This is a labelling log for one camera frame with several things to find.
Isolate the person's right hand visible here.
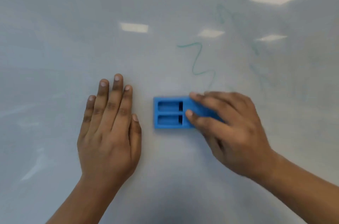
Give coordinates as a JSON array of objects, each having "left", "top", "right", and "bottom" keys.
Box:
[{"left": 185, "top": 91, "right": 278, "bottom": 182}]

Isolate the person's left hand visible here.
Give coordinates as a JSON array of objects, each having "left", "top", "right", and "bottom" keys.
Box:
[{"left": 77, "top": 73, "right": 142, "bottom": 184}]

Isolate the blue plastic two-slot holder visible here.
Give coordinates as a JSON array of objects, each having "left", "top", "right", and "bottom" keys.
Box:
[{"left": 153, "top": 96, "right": 224, "bottom": 129}]

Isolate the person's left forearm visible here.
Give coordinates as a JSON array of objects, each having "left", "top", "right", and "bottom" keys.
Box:
[{"left": 46, "top": 175, "right": 125, "bottom": 224}]

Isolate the person's right forearm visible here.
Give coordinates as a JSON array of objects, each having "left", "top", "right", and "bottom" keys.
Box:
[{"left": 253, "top": 152, "right": 339, "bottom": 224}]

